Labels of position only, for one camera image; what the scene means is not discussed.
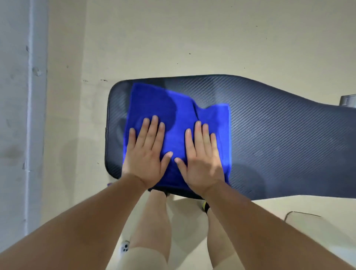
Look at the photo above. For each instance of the person's left hand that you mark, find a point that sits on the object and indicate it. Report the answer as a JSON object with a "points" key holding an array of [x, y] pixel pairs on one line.
{"points": [[144, 164]]}

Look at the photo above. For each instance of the person's right hand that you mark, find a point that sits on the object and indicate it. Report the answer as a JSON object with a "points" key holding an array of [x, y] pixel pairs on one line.
{"points": [[201, 172]]}

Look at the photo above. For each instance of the person's left thumb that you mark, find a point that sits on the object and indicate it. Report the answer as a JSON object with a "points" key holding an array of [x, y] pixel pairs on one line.
{"points": [[167, 160]]}

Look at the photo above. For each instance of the person's right little finger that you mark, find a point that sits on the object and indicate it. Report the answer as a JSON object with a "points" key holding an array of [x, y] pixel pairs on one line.
{"points": [[214, 147]]}

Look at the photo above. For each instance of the person's right middle finger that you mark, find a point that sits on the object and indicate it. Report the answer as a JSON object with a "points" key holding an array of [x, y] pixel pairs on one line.
{"points": [[198, 137]]}

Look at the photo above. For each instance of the person's right thumb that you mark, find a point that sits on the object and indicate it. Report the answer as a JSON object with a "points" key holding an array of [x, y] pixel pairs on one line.
{"points": [[180, 167]]}

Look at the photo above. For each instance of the person's left little finger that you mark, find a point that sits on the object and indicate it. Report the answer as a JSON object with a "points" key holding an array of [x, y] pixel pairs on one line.
{"points": [[132, 137]]}

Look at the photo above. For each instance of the person's left middle finger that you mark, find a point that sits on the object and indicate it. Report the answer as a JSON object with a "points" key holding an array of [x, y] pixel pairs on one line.
{"points": [[151, 130]]}

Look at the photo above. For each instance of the blue microfibre towel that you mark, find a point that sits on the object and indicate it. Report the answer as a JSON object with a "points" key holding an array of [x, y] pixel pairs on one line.
{"points": [[178, 125]]}

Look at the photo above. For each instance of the person's left forearm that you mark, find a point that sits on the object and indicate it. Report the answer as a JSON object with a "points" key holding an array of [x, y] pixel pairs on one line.
{"points": [[83, 228]]}

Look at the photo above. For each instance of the person's right forearm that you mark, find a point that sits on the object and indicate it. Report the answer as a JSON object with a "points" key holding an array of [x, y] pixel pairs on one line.
{"points": [[264, 236]]}

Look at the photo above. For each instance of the black and yellow shoe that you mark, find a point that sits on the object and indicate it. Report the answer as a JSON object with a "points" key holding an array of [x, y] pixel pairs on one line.
{"points": [[205, 206]]}

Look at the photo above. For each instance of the person's left leg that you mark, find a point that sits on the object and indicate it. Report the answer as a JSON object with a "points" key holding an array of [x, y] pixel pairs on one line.
{"points": [[153, 219]]}

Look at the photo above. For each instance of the person's leg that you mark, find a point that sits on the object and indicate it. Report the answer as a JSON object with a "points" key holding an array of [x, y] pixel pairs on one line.
{"points": [[221, 236], [153, 219]]}

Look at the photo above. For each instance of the black carbon-pattern desk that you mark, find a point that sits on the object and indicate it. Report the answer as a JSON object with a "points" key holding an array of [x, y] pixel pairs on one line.
{"points": [[278, 139]]}

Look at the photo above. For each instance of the person's right leg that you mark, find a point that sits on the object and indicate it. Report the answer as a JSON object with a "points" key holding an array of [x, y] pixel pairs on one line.
{"points": [[221, 236]]}

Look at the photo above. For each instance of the white smartphone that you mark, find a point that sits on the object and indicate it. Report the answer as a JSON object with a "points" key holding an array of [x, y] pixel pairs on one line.
{"points": [[125, 247]]}

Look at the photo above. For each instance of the beige shorts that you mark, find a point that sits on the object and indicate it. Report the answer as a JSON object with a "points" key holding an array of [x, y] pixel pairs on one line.
{"points": [[139, 260]]}

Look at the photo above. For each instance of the grey box-shaped object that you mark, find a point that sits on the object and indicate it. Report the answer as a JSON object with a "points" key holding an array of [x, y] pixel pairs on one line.
{"points": [[348, 100]]}

